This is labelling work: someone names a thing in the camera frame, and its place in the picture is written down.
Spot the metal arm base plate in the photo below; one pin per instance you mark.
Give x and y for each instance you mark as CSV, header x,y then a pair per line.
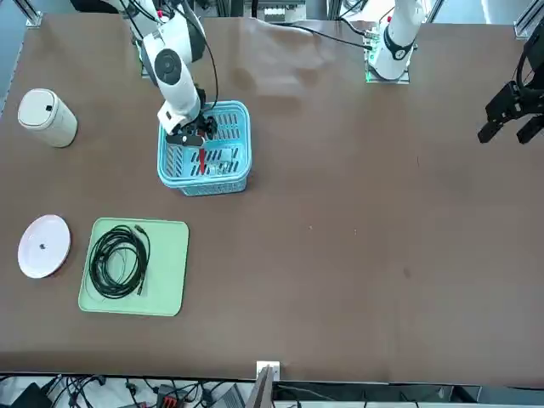
x,y
404,80

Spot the black box under table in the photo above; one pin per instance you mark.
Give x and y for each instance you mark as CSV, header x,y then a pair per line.
x,y
30,397

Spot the green plastic tray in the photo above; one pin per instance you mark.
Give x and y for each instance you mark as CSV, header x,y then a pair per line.
x,y
168,272

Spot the white power strip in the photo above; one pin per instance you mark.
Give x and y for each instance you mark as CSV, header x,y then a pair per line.
x,y
274,15

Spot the aluminium corner bracket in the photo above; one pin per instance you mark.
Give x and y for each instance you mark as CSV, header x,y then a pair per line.
x,y
523,27
34,19

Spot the cream small trash bin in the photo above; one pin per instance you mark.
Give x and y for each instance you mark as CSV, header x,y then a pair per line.
x,y
49,123

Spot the grey metal post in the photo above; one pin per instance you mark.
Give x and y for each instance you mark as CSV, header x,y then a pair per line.
x,y
261,391

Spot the grey power adapter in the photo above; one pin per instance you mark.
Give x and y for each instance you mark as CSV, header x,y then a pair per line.
x,y
231,397

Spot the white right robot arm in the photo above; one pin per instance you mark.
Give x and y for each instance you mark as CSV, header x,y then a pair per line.
x,y
176,81

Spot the pink round plate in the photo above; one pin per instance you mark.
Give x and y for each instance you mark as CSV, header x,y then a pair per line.
x,y
42,263

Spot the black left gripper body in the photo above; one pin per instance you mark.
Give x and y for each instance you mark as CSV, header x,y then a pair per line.
x,y
536,55

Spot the red and black connector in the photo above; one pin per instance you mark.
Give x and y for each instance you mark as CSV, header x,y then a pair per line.
x,y
166,397

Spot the blue plastic basket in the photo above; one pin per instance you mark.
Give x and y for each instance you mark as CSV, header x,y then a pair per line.
x,y
217,185

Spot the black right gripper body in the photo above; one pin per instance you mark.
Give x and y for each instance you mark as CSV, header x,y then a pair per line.
x,y
194,124

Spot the orange toy carrot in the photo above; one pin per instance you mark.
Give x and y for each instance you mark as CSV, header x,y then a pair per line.
x,y
202,159

